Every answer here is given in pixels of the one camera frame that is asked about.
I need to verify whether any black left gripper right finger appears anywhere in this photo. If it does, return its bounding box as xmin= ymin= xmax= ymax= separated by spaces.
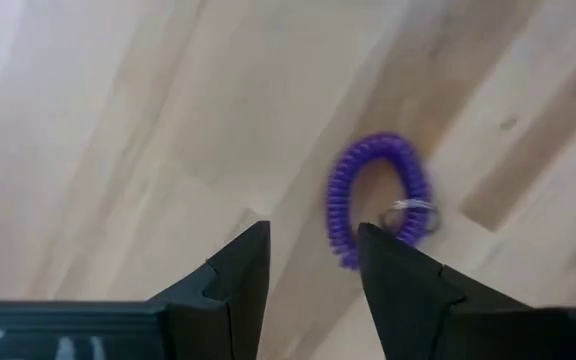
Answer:
xmin=359 ymin=222 xmax=532 ymax=360

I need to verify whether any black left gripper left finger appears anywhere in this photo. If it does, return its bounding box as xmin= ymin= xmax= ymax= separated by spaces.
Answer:
xmin=147 ymin=220 xmax=272 ymax=360

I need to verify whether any purple spring keychain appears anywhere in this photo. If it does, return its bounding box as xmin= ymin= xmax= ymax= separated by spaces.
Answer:
xmin=324 ymin=131 xmax=442 ymax=271

